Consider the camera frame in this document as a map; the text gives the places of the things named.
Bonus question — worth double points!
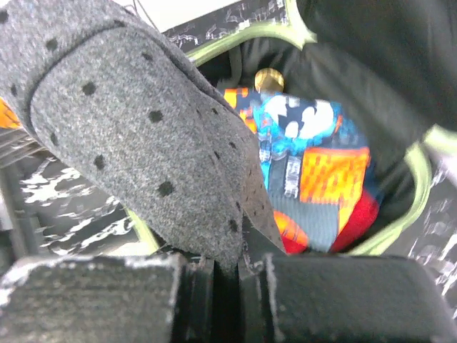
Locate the grey dotted garment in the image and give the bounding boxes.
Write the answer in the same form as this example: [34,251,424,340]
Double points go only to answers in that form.
[1,1,282,270]

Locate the red garment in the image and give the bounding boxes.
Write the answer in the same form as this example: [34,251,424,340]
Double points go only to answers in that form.
[273,189,379,254]

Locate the gold round bottle cap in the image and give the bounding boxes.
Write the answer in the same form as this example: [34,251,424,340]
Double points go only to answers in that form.
[254,68,284,92]

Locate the orange plastic basket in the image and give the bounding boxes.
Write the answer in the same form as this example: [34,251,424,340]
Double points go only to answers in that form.
[0,99,21,129]

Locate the colourful patterned shorts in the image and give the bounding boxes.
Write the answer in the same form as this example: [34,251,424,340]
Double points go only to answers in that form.
[223,87,385,253]

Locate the green hard-shell suitcase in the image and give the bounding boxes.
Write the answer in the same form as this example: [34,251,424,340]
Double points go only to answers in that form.
[127,1,456,264]

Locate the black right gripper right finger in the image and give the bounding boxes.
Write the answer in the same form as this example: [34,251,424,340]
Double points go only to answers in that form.
[238,254,456,342]

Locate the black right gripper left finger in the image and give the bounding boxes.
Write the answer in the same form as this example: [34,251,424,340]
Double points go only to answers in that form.
[1,254,214,342]

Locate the black marble pattern mat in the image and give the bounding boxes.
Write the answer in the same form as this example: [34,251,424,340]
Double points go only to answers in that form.
[1,1,456,308]

